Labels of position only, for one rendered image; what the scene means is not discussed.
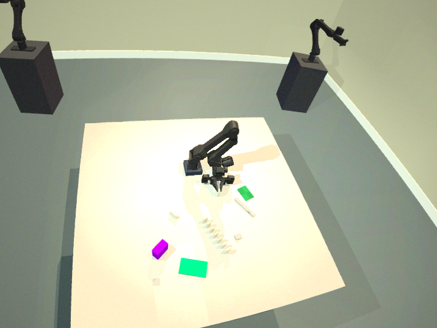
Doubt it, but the purple block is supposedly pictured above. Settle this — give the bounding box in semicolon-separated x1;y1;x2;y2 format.
151;239;168;260

